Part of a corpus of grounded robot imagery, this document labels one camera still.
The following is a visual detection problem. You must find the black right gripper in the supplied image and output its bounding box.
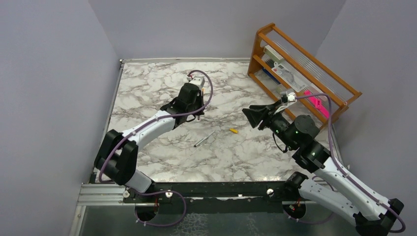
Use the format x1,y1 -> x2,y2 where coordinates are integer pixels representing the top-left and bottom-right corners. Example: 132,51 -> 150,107
243,99 -> 297,149

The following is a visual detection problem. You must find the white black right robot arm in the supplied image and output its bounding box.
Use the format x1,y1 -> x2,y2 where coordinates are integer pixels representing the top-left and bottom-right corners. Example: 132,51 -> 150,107
242,101 -> 404,236

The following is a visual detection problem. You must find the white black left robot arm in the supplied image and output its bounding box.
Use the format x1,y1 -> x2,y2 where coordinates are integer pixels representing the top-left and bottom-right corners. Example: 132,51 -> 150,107
94,83 -> 204,202

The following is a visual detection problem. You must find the pink tool on shelf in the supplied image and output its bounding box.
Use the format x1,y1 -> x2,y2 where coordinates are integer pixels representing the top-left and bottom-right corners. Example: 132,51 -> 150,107
304,90 -> 330,118

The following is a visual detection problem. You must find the wooden shelf rack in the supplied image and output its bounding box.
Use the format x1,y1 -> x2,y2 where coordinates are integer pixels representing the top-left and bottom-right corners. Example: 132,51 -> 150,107
247,23 -> 362,128

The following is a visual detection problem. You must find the white device on shelf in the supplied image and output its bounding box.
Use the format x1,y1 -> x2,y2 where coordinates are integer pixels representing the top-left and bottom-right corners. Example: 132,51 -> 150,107
272,61 -> 309,92

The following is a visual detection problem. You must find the white green box on shelf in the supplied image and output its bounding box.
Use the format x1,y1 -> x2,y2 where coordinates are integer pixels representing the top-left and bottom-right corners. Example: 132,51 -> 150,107
263,45 -> 285,63

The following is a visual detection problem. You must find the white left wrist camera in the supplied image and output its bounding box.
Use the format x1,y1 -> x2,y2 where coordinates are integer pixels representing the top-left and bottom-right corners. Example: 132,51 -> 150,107
187,75 -> 205,89

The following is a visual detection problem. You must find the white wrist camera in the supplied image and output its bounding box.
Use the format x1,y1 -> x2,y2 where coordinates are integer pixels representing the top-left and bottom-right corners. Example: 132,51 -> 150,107
187,75 -> 205,89
275,92 -> 297,114

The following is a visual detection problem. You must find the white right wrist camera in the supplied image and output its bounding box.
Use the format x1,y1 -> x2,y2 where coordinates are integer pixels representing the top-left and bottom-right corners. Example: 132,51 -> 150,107
275,92 -> 297,114

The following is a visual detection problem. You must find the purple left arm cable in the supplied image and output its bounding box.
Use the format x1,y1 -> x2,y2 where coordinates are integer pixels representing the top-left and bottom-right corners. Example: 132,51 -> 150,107
98,70 -> 214,228

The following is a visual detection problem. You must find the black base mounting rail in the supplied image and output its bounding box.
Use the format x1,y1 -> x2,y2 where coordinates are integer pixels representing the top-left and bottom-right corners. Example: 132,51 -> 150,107
123,181 -> 305,214

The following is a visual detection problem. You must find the aluminium frame rail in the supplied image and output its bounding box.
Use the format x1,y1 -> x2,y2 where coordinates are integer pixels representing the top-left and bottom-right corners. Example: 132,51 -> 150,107
77,184 -> 125,206

